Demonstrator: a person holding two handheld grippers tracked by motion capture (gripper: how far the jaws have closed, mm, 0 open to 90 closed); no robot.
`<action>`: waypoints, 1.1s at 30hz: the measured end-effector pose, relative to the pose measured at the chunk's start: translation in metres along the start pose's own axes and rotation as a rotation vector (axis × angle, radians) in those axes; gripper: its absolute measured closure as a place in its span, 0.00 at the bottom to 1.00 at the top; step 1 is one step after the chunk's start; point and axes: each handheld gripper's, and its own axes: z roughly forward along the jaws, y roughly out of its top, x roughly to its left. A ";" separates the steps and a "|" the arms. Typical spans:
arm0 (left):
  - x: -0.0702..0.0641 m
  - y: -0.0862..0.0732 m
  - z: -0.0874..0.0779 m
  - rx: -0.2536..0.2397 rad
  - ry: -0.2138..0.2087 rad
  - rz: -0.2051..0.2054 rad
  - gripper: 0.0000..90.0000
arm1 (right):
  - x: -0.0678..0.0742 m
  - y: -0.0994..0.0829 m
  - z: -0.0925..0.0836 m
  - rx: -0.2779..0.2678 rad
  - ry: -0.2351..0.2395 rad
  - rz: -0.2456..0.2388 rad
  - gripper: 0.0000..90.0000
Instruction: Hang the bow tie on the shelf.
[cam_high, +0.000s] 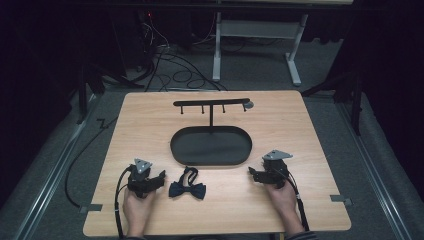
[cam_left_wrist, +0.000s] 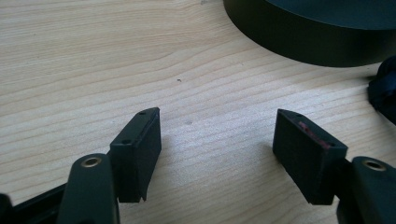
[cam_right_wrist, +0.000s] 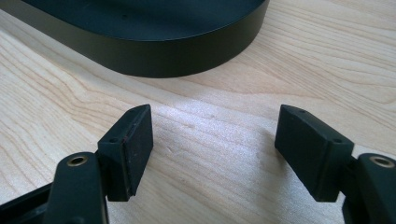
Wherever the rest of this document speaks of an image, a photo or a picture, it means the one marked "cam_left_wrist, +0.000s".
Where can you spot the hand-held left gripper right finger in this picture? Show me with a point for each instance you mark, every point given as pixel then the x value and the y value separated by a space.
pixel 308 161

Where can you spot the dark blue cloth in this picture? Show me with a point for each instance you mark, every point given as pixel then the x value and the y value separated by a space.
pixel 384 90

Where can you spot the round black container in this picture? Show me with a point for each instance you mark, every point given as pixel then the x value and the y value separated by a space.
pixel 314 34

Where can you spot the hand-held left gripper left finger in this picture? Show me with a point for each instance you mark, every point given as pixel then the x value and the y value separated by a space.
pixel 137 158

